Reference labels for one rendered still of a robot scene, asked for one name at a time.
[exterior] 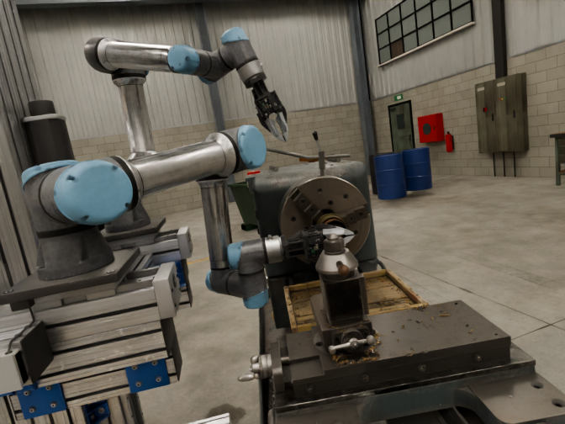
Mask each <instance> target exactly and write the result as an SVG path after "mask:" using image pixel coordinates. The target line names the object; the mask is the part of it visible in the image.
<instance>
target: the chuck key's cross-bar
mask: <svg viewBox="0 0 565 424"><path fill-rule="evenodd" d="M267 151H271V152H276V153H280V154H283V155H288V156H295V157H299V158H303V159H308V160H312V159H319V156H305V155H301V154H297V153H292V152H289V151H281V150H278V149H273V148H269V147H267ZM342 157H351V154H339V155H325V159H327V158H342Z"/></svg>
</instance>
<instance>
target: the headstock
mask: <svg viewBox="0 0 565 424"><path fill-rule="evenodd" d="M325 162H328V163H327V164H325V175H330V176H333V177H336V178H341V179H343V180H346V181H347V182H349V183H351V184H352V185H354V186H355V187H356V188H357V189H358V190H359V191H360V192H361V193H362V195H363V196H364V198H365V200H366V201H367V204H366V206H367V211H368V214H370V216H371V225H370V231H369V233H368V236H367V239H366V241H365V243H364V244H363V246H362V248H361V249H360V250H359V251H358V253H356V254H355V255H354V257H355V258H356V259H357V261H358V262H361V261H366V260H371V259H374V258H376V257H377V256H378V251H377V244H376V237H375V231H374V224H373V217H372V205H371V198H370V191H369V184H368V176H367V167H366V165H365V164H364V163H362V162H355V161H347V160H341V161H340V162H341V164H336V163H340V162H332V161H327V160H325ZM332 164H333V166H330V165H332ZM260 172H263V174H262V175H261V174H257V175H258V176H257V177H255V178H254V179H253V182H252V183H248V187H249V191H250V193H253V196H254V201H255V218H256V219H257V222H258V228H259V233H260V238H264V237H268V235H271V236H279V237H280V236H281V235H282V234H281V231H280V230H279V229H280V228H279V224H278V210H279V206H280V203H281V201H282V199H283V196H284V194H285V193H286V192H287V191H288V189H289V188H290V187H291V186H292V185H294V184H295V183H296V182H297V181H299V180H300V179H302V178H306V177H308V176H312V175H317V174H320V170H319V162H309V163H304V164H298V165H292V166H287V167H279V168H278V171H277V172H275V171H273V170H270V169H267V170H261V171H260ZM276 233H277V234H276ZM297 260H298V261H297ZM264 265H265V270H266V275H267V276H270V277H273V276H278V275H284V274H289V273H297V272H302V271H308V270H313V269H316V268H315V265H316V264H314V263H310V264H307V263H306V262H303V261H301V260H300V259H298V258H297V257H291V258H289V259H288V260H284V259H283V260H282V262H275V263H270V264H269V263H268V264H264ZM279 269H280V270H279ZM291 269H292V270H291Z"/></svg>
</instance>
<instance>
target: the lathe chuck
mask: <svg viewBox="0 0 565 424"><path fill-rule="evenodd" d="M318 176H319V177H318ZM296 188H297V189H298V190H299V191H300V192H301V193H303V194H304V195H305V196H306V197H307V198H308V199H309V200H310V201H311V202H312V203H313V204H315V205H316V206H317V207H318V208H319V209H320V210H322V209H329V210H331V211H333V212H335V213H339V212H342V211H345V210H348V209H352V208H355V207H357V206H360V205H363V204H367V201H366V200H365V198H364V196H363V195H362V193H361V192H360V191H359V190H358V189H357V188H356V187H355V186H354V185H352V184H351V183H349V182H347V181H346V180H343V179H341V178H336V177H333V176H329V175H324V176H320V175H316V176H312V177H308V178H305V179H303V180H301V181H299V182H298V183H296V184H295V185H293V186H292V187H291V188H290V189H289V191H288V192H287V193H286V195H285V197H284V198H283V200H282V203H281V206H280V210H279V215H278V223H279V228H280V231H281V234H282V235H284V236H285V240H286V241H287V240H288V238H290V237H291V236H293V235H294V234H296V233H297V232H298V231H303V230H304V229H306V230H307V229H309V228H311V226H312V225H313V219H312V218H311V217H310V216H309V215H308V214H307V213H305V212H304V210H303V209H301V208H300V207H299V206H298V205H297V204H296V203H295V202H294V201H293V200H292V199H291V198H290V197H289V196H290V195H291V194H292V193H293V192H294V190H295V189H296ZM367 216H368V218H366V219H364V220H359V221H357V223H356V224H353V225H350V227H348V228H346V229H347V230H349V231H351V232H353V233H354V237H353V238H352V239H351V240H350V241H348V242H347V243H346V246H345V248H347V249H348V250H349V251H350V252H351V253H352V255H353V256H354V255H355V254H356V253H358V251H359V250H360V249H361V248H362V246H363V244H364V243H365V241H366V239H367V236H368V233H369V231H370V225H371V216H370V214H368V215H367ZM297 258H298V259H300V260H301V261H303V262H306V263H307V264H310V262H311V261H307V259H306V256H301V257H297Z"/></svg>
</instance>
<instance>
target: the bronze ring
mask: <svg viewBox="0 0 565 424"><path fill-rule="evenodd" d="M318 224H327V225H336V226H338V227H341V228H344V229H346V225H345V222H344V220H343V219H342V218H341V217H340V216H339V215H336V214H326V215H323V216H322V217H321V218H320V219H319V221H318V223H317V225H318Z"/></svg>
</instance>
